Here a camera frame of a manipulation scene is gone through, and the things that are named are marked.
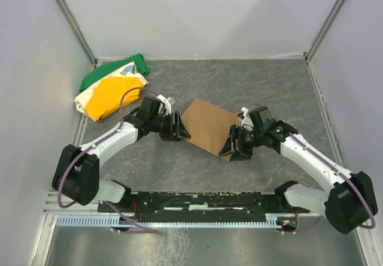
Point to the aluminium front rail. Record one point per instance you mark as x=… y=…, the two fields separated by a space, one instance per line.
x=347 y=206

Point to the metal front shelf sheet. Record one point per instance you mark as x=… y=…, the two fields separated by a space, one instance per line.
x=100 y=246

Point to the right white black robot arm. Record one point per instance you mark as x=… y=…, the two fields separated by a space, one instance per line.
x=333 y=179

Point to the white patterned cloth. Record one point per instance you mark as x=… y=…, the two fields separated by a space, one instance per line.
x=129 y=97

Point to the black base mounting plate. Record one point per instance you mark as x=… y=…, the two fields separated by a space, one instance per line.
x=198 y=207

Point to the yellow cloth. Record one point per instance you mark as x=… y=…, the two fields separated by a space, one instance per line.
x=107 y=96

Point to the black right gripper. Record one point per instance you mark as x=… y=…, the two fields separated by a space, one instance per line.
x=237 y=140

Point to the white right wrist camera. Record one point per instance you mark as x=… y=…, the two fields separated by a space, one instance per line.
x=245 y=120

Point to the brown cardboard box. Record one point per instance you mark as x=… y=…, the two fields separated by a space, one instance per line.
x=209 y=125

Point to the aluminium corner post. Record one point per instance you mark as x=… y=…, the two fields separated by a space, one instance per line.
x=324 y=29
x=76 y=30

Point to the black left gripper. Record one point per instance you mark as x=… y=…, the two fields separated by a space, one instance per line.
x=173 y=125

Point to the right aluminium corner post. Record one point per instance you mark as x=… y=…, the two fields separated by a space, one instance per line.
x=324 y=29

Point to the light blue cable duct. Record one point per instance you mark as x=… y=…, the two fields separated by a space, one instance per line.
x=114 y=220

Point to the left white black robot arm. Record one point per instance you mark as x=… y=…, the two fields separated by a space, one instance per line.
x=77 y=175

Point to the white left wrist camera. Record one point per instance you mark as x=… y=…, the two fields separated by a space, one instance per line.
x=166 y=105

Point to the left aluminium corner post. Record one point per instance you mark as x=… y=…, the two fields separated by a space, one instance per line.
x=76 y=30

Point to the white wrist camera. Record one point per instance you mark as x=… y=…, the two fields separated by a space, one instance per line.
x=245 y=120
x=166 y=105

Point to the green cloth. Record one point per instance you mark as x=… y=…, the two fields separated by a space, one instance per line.
x=103 y=70

